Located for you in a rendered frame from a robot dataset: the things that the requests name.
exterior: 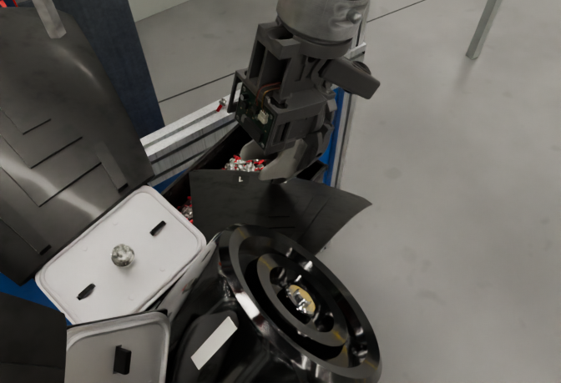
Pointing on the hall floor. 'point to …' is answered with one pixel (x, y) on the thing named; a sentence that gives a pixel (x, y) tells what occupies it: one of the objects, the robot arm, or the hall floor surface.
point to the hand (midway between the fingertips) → (280, 173)
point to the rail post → (340, 139)
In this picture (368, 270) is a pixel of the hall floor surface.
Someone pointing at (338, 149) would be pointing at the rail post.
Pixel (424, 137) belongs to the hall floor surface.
